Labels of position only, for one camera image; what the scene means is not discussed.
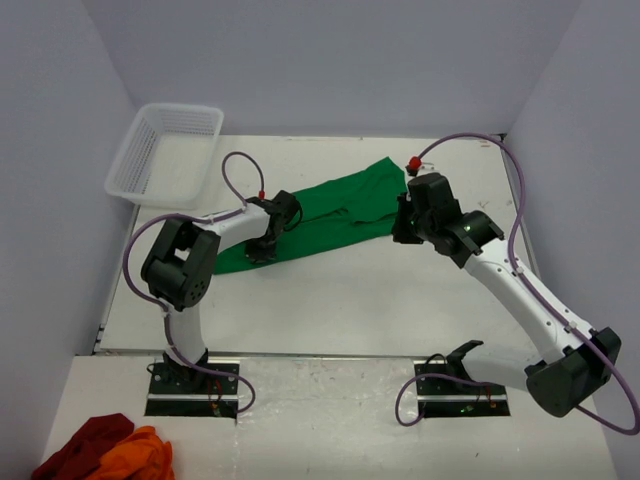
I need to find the green t shirt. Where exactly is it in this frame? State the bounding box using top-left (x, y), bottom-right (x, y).
top-left (212, 156), bottom-right (407, 276)

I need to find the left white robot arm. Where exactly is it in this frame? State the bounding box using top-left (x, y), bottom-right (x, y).
top-left (141, 191), bottom-right (302, 393)

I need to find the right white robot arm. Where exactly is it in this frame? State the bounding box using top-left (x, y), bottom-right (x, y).
top-left (392, 173), bottom-right (622, 418)

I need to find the white plastic basket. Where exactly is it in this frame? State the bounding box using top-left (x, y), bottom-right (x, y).
top-left (104, 103), bottom-right (224, 210)

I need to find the orange t shirt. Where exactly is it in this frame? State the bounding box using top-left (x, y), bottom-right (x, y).
top-left (88, 426), bottom-right (175, 479)

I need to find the dark red t shirt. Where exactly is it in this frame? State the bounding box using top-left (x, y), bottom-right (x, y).
top-left (31, 413), bottom-right (134, 479)

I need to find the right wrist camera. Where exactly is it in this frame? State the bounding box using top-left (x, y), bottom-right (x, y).
top-left (405, 157), bottom-right (436, 177)

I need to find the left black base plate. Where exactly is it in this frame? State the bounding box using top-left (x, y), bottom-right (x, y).
top-left (144, 361), bottom-right (239, 420)

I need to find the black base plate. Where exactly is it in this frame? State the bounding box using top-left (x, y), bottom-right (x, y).
top-left (416, 378), bottom-right (511, 419)
top-left (144, 361), bottom-right (239, 420)

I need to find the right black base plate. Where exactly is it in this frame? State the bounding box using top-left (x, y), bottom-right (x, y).
top-left (416, 378), bottom-right (511, 419)

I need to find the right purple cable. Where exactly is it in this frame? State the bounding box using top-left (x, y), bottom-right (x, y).
top-left (394, 130), bottom-right (640, 435)

